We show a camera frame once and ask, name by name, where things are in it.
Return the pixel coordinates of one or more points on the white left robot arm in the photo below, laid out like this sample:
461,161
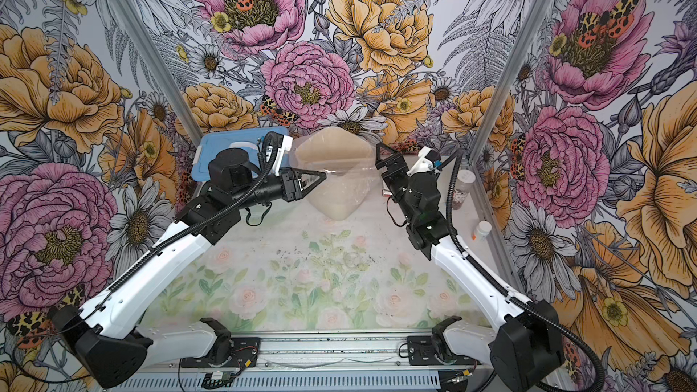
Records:
104,333

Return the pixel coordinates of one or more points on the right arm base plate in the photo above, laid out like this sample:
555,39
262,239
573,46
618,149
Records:
424,351

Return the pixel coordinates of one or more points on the clear jar with dried flowers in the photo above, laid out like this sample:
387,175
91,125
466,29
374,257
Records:
355,178

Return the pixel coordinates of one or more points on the blue lidded storage box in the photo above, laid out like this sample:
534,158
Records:
244,149

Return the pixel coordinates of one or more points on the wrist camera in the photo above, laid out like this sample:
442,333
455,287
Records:
280,144
428,160

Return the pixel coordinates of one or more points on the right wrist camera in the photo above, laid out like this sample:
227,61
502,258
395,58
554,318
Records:
428,160

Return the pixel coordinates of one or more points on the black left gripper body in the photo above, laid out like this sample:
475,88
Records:
273,188

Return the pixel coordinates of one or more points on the tall jar with white lid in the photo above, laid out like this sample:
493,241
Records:
463,186

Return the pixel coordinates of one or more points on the small white pill bottle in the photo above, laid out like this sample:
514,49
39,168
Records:
481,231

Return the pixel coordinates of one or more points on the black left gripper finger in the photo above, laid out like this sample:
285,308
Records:
305,185
310,177

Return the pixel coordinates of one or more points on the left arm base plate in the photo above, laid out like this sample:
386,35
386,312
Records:
237,352

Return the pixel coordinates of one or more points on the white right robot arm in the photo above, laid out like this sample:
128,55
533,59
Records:
524,345

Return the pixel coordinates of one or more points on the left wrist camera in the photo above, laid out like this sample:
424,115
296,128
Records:
280,144

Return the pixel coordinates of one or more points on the bin with plastic liner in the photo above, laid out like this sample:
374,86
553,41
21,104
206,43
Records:
349,164

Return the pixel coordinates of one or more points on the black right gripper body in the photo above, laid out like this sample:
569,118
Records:
408,210

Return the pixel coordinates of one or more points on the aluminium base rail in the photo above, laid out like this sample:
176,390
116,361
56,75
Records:
356,360

